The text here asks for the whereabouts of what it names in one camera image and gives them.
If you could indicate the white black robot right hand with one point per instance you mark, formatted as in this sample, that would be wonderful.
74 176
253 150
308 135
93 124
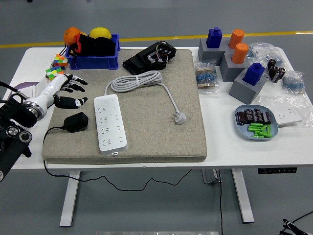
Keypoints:
289 224

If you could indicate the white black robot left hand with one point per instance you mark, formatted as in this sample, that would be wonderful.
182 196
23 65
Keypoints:
50 89

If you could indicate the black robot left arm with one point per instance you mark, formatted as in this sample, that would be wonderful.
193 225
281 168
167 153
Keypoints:
14 115

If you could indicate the colourful puzzle cube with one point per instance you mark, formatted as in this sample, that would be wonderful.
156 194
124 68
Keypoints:
60 61
53 73

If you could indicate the blue plastic bin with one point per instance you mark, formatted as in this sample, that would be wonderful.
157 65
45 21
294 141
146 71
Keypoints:
93 62

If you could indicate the white table leg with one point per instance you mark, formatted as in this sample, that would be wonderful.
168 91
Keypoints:
69 198
243 195

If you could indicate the black table control panel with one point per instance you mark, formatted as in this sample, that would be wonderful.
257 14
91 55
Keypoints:
277 170

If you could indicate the orange fruit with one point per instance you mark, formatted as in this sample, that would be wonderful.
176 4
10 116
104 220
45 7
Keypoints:
71 35

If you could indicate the black pouch with red trim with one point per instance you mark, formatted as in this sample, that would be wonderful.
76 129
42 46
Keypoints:
97 47

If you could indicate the yellow lemon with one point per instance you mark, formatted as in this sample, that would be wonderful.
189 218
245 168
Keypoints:
100 33

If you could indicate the grey-blue plate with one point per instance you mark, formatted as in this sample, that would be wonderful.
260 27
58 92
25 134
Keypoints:
244 133

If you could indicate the beige fabric mat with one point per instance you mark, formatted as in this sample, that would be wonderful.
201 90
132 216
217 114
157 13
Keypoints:
151 137

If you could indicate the clear bag holding socket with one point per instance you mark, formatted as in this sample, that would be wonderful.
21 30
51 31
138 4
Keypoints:
269 102

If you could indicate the grey block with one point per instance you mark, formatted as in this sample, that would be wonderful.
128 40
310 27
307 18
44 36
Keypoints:
244 93
207 55
231 71

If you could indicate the clear bag of resistors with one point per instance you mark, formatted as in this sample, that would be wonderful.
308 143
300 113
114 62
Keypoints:
206 77
293 82

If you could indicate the large black capacitor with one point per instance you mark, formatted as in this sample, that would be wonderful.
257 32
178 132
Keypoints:
271 64
275 74
282 72

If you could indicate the blue square peg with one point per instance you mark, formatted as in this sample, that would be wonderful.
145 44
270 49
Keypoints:
214 39
254 74

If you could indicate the large clear plastic bag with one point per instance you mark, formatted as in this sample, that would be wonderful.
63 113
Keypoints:
262 52

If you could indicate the orange cylinder peg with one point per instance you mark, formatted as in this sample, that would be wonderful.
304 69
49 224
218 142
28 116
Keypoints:
236 38
240 54

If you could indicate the silver metal bracket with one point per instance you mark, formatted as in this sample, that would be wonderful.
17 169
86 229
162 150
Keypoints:
210 176

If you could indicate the white wall socket panel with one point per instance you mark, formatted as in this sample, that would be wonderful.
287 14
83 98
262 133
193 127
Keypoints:
287 116

